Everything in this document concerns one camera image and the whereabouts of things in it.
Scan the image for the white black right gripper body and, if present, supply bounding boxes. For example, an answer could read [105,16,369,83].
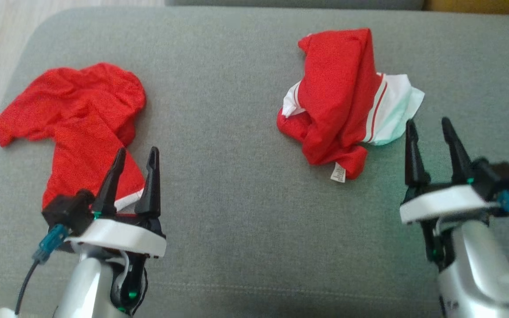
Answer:
[399,182,501,225]

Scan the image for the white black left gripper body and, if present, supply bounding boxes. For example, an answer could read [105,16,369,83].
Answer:
[66,212,167,259]

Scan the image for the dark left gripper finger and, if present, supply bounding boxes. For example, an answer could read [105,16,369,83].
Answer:
[134,147,161,218]
[91,147,127,218]

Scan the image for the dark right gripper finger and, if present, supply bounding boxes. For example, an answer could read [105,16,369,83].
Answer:
[405,118,431,186]
[441,117,474,184]

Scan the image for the red shorts with white stripes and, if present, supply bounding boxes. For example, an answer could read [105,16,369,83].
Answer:
[0,62,147,212]

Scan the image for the red jersey with white sleeves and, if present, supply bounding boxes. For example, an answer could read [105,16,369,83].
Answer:
[277,28,425,182]

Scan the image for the grey sofa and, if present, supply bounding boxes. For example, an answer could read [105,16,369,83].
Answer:
[0,5,509,318]

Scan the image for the yellow sofa back cushion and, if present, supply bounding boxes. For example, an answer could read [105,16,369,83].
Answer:
[423,0,509,16]

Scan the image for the left black cable blue plug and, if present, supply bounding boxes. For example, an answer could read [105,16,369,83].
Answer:
[15,223,69,316]

